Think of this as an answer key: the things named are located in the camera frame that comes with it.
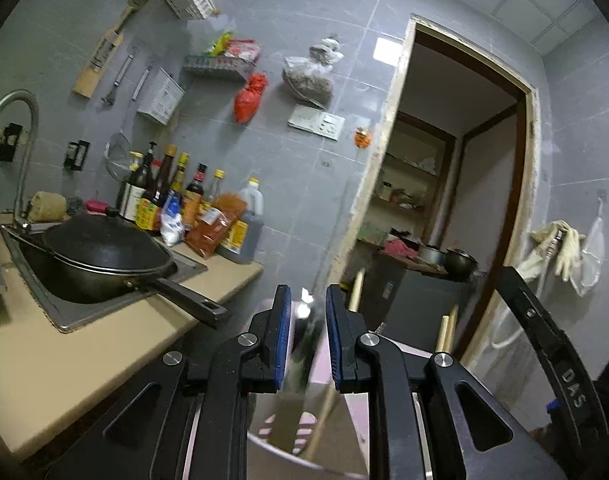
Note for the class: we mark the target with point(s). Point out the large oil jug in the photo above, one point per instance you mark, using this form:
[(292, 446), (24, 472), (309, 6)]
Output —
[(242, 239)]

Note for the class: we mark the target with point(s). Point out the dark soy sauce bottle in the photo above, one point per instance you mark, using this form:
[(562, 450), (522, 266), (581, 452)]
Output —
[(149, 207)]

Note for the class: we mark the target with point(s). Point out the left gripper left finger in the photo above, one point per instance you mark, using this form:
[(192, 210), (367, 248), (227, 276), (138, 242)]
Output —
[(187, 420)]

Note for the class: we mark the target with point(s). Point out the grey wall spice rack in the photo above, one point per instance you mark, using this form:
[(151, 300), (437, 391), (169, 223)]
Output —
[(219, 67)]

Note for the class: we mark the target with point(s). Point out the white salt bag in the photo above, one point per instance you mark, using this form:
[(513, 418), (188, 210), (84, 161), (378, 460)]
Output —
[(171, 221)]

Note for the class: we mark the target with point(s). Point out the clear hanging plastic bag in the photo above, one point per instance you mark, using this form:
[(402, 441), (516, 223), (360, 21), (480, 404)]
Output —
[(586, 273)]

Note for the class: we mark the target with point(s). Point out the white rubber gloves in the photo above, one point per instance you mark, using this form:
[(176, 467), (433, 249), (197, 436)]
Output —
[(556, 239)]

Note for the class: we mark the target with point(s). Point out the dark grey cabinet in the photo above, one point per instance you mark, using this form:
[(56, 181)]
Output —
[(407, 305)]

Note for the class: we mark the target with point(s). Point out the wire mesh strainer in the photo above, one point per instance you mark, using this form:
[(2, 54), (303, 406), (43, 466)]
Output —
[(117, 156)]

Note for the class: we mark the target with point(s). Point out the white plastic utensil caddy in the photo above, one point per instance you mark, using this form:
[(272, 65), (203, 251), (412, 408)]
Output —
[(343, 452)]

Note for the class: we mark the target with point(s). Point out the wooden knife holder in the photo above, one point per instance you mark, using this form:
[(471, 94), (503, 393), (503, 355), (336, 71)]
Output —
[(94, 69)]

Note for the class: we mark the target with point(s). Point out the orange snack packet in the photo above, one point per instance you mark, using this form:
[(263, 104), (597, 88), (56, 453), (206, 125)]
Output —
[(213, 226)]

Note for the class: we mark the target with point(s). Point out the clear bag of dried goods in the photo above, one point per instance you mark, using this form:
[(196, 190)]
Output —
[(311, 79)]

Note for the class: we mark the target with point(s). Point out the black wok with handle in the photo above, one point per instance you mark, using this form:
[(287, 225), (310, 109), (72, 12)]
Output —
[(100, 255)]

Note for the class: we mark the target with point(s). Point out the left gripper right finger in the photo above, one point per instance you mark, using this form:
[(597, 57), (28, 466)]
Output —
[(429, 418)]

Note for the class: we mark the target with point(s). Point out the red plastic bag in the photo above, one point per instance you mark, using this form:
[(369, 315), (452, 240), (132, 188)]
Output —
[(248, 100)]

